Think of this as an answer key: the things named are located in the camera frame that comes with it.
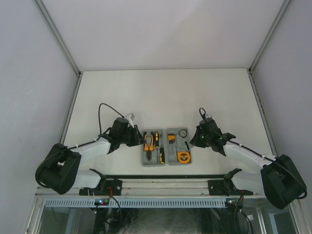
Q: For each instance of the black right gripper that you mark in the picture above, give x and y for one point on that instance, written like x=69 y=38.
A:
x=195 y=141

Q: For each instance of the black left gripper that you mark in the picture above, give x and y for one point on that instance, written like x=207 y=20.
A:
x=138 y=139

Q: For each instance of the orange black pliers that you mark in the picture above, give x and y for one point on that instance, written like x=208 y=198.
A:
x=148 y=145

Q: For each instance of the black electrical tape roll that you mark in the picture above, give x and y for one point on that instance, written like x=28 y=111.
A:
x=183 y=133

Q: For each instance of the orange tape measure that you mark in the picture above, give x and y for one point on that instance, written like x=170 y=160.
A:
x=184 y=156

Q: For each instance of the grey plastic tool case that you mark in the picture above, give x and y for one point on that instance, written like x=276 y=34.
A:
x=170 y=150

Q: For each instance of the orange hex key set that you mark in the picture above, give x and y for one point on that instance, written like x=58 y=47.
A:
x=171 y=138

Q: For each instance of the short yellow black screwdriver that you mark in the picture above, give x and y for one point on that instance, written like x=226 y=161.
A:
x=161 y=156

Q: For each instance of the long black yellow screwdriver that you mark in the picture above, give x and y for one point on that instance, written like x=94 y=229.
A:
x=156 y=139

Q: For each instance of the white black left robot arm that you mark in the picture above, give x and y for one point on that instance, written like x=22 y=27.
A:
x=60 y=171

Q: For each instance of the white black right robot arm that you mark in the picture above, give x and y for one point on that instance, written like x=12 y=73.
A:
x=275 y=177

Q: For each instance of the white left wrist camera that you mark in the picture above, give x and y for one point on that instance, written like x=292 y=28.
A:
x=130 y=117

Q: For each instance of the aluminium front rail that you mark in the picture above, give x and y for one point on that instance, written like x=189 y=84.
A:
x=159 y=186

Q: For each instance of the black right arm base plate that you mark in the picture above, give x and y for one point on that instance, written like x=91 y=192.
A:
x=217 y=188

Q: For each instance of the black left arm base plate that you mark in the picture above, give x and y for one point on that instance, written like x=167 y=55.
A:
x=110 y=187

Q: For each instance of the grey slotted cable duct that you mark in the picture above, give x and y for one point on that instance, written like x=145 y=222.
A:
x=136 y=203

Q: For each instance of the right aluminium frame post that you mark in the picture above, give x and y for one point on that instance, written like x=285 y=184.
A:
x=274 y=26

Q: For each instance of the aluminium frame post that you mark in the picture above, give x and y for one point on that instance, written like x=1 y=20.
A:
x=274 y=26
x=39 y=4

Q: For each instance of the left aluminium frame post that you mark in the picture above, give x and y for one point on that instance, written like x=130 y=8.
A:
x=39 y=4

